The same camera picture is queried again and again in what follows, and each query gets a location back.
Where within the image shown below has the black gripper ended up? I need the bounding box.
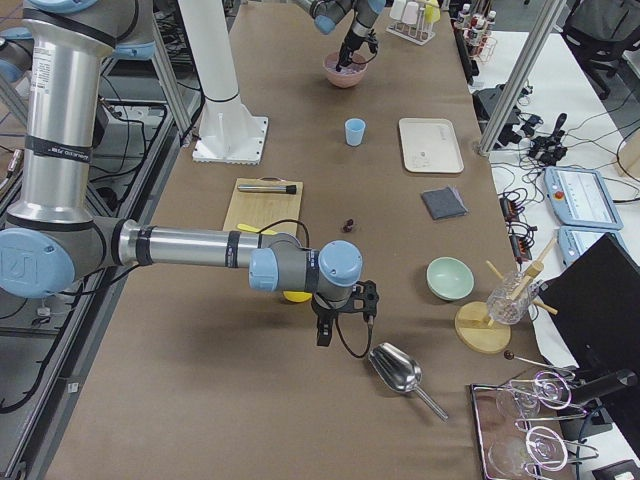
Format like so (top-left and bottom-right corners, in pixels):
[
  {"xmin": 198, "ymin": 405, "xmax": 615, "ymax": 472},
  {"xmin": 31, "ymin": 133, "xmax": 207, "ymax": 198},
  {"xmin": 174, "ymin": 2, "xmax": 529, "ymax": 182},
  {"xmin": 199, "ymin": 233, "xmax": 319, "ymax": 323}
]
[
  {"xmin": 336, "ymin": 30, "xmax": 378, "ymax": 72},
  {"xmin": 311, "ymin": 280, "xmax": 379, "ymax": 347}
]

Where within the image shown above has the yellow lemon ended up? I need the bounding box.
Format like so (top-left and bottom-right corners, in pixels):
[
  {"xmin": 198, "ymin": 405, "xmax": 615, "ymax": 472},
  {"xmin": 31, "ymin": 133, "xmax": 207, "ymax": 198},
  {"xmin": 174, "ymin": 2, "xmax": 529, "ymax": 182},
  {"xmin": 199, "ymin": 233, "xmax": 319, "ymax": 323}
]
[{"xmin": 282, "ymin": 291, "xmax": 313, "ymax": 303}]

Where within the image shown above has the white wire cup rack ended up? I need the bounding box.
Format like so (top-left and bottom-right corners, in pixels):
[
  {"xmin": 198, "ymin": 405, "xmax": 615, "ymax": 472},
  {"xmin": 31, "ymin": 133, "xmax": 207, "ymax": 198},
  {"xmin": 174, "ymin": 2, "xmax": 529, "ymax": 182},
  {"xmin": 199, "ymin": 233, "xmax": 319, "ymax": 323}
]
[{"xmin": 386, "ymin": 0, "xmax": 441, "ymax": 46}]

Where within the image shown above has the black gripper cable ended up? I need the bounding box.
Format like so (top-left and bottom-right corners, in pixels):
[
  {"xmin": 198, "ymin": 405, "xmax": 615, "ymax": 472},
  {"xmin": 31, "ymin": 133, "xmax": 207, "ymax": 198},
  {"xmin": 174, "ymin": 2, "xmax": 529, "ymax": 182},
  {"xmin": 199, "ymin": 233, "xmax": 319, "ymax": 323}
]
[{"xmin": 330, "ymin": 312, "xmax": 375, "ymax": 359}]

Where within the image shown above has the pink bowl of ice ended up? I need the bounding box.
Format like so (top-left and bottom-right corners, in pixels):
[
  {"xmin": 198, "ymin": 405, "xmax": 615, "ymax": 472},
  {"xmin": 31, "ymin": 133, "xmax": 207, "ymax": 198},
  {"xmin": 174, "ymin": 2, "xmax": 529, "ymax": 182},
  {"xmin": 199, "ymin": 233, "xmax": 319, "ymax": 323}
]
[{"xmin": 323, "ymin": 52, "xmax": 367, "ymax": 89}]

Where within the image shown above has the cream rabbit serving tray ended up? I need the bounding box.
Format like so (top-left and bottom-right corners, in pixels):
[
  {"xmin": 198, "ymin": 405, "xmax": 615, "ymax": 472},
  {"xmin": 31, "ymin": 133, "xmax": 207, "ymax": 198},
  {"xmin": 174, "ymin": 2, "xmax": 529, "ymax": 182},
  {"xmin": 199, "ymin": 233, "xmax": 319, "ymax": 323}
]
[{"xmin": 398, "ymin": 118, "xmax": 464, "ymax": 174}]

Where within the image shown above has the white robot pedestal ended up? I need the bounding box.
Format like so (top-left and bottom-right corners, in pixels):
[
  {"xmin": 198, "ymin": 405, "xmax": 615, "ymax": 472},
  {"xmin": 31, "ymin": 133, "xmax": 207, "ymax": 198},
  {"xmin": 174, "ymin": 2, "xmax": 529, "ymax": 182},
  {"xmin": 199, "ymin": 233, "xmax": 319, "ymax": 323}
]
[{"xmin": 179, "ymin": 0, "xmax": 268, "ymax": 165}]

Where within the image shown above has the blue teach pendant upper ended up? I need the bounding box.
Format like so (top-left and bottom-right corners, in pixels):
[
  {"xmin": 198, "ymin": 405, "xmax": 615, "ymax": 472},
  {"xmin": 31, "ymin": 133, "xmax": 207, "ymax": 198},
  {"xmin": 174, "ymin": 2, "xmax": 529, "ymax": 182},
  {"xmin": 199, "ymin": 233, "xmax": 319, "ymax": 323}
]
[{"xmin": 544, "ymin": 166, "xmax": 624, "ymax": 230}]

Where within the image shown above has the blue teach pendant lower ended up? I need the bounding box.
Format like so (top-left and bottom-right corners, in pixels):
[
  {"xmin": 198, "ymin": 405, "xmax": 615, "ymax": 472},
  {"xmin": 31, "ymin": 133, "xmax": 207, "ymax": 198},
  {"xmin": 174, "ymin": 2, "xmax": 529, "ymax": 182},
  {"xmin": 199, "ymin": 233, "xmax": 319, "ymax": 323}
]
[{"xmin": 557, "ymin": 225, "xmax": 626, "ymax": 267}]

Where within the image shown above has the yellow plastic knife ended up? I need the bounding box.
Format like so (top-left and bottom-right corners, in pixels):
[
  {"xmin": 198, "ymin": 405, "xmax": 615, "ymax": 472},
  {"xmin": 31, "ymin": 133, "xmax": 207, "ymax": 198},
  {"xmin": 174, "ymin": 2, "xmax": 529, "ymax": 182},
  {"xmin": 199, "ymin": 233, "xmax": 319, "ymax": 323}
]
[{"xmin": 236, "ymin": 223, "xmax": 278, "ymax": 235}]

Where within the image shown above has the wire glass rack tray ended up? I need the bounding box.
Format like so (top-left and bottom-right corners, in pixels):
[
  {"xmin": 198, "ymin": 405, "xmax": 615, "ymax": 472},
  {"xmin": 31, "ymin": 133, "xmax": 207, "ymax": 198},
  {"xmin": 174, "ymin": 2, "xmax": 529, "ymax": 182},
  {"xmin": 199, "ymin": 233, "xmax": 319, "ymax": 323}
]
[{"xmin": 469, "ymin": 370, "xmax": 599, "ymax": 479}]

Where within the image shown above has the pair of dark cherries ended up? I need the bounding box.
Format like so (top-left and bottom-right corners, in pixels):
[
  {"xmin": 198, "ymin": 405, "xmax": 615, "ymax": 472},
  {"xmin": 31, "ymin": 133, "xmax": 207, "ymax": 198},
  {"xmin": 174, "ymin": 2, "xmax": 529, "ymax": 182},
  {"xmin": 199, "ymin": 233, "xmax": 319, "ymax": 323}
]
[{"xmin": 342, "ymin": 219, "xmax": 355, "ymax": 233}]

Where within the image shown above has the steel muddler black tip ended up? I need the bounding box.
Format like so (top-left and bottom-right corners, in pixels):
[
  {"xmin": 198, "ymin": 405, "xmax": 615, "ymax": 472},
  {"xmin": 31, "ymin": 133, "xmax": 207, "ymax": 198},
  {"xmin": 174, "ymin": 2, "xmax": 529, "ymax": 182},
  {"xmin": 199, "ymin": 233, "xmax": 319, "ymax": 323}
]
[{"xmin": 237, "ymin": 184, "xmax": 297, "ymax": 195}]

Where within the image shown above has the crystal glass on stand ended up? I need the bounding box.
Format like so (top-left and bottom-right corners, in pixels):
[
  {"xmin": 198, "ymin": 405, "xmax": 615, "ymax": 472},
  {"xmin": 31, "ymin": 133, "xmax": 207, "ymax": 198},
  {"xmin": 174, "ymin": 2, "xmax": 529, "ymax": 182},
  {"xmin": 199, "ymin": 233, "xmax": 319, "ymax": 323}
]
[{"xmin": 487, "ymin": 271, "xmax": 540, "ymax": 325}]

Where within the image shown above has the blue teach pendant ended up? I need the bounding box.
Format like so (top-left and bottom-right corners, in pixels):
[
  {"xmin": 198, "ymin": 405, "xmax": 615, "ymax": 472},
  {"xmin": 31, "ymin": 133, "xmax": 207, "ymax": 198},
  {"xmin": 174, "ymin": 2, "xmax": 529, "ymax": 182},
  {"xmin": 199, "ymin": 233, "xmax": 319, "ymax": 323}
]
[
  {"xmin": 544, "ymin": 166, "xmax": 624, "ymax": 230},
  {"xmin": 557, "ymin": 225, "xmax": 626, "ymax": 267}
]

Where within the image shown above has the grey folded cloth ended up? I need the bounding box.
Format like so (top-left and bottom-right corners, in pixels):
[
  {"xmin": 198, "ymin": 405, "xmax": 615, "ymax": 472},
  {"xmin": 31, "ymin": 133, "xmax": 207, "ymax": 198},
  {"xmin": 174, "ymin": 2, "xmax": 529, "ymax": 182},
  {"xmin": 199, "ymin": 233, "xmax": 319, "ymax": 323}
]
[{"xmin": 421, "ymin": 186, "xmax": 468, "ymax": 220}]

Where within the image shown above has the bamboo cutting board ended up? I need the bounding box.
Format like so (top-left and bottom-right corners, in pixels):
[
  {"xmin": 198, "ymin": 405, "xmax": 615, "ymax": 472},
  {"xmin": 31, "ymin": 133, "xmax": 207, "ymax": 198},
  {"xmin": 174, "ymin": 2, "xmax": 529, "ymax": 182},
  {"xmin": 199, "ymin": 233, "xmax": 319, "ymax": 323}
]
[{"xmin": 223, "ymin": 177, "xmax": 304, "ymax": 231}]

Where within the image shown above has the aluminium frame post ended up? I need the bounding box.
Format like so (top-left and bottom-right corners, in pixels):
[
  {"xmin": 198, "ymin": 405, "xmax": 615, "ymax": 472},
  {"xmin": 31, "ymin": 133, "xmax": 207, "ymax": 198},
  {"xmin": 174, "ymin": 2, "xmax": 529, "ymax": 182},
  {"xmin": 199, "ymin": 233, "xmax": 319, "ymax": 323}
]
[{"xmin": 477, "ymin": 0, "xmax": 566, "ymax": 157}]

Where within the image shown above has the metal ice scoop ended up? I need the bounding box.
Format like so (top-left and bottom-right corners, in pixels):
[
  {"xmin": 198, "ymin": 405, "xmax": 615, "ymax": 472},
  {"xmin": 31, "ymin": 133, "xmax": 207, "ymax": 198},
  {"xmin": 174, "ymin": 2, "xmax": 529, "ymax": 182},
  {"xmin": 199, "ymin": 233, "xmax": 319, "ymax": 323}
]
[{"xmin": 368, "ymin": 342, "xmax": 449, "ymax": 421}]

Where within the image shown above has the red wire bottle rack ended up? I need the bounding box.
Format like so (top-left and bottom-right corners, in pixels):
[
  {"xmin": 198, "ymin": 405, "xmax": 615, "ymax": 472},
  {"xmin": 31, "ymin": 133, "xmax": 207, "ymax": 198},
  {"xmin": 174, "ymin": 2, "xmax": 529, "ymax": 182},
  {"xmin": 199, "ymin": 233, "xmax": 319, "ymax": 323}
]
[{"xmin": 453, "ymin": 2, "xmax": 497, "ymax": 63}]

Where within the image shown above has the mint green bowl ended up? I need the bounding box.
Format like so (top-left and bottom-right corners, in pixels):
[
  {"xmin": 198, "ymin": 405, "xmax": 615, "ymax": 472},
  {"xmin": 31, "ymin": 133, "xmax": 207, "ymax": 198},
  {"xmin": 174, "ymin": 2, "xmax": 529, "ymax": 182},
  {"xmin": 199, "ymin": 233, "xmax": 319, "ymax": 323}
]
[{"xmin": 426, "ymin": 257, "xmax": 475, "ymax": 301}]

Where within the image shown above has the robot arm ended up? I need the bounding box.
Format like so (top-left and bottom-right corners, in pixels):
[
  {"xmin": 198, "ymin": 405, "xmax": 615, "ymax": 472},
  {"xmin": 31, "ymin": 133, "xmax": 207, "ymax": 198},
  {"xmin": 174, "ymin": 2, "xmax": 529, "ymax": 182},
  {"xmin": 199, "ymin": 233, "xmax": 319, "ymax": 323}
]
[
  {"xmin": 295, "ymin": 0, "xmax": 386, "ymax": 72},
  {"xmin": 1, "ymin": 1, "xmax": 378, "ymax": 346}
]

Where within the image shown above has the light blue plastic cup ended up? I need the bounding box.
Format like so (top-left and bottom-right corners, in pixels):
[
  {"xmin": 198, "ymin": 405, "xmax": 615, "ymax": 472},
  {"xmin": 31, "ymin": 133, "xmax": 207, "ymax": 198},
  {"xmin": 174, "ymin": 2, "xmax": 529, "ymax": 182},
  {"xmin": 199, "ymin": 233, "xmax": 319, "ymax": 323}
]
[{"xmin": 344, "ymin": 118, "xmax": 366, "ymax": 147}]

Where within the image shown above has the wooden cup stand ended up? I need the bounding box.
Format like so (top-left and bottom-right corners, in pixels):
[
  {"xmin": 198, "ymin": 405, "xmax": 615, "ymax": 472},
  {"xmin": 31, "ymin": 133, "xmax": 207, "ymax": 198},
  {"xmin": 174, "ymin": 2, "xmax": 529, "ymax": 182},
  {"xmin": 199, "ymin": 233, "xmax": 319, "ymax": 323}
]
[{"xmin": 455, "ymin": 237, "xmax": 558, "ymax": 354}]

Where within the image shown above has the black monitor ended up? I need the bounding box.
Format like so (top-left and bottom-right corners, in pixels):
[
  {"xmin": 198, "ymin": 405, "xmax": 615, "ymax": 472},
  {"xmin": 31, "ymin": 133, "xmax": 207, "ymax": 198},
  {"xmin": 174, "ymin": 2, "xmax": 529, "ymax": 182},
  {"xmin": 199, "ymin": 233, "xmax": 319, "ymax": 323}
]
[{"xmin": 541, "ymin": 233, "xmax": 639, "ymax": 379}]

